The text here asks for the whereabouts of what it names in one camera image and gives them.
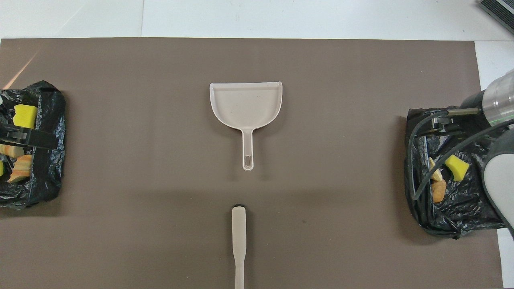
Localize beige hand brush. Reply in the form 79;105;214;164
232;206;247;289

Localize grey ribbed device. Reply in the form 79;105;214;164
478;0;514;35

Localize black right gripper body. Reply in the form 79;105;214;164
459;89;487;121

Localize green and yellow sponge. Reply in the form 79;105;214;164
13;104;39;130

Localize beige plastic dustpan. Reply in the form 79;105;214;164
209;81;283;171

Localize brown table mat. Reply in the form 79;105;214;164
0;38;502;289

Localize brown bread roll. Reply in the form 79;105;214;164
431;179;447;204

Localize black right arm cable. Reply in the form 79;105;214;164
406;108;514;201

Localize striped orange bread piece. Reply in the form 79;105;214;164
428;157;443;182
7;155;33;184

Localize black bag wrapped bin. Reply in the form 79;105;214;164
0;80;67;210

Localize open black bag bin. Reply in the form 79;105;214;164
404;106;514;240

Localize pale torn bread chunk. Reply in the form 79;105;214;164
0;143;25;159

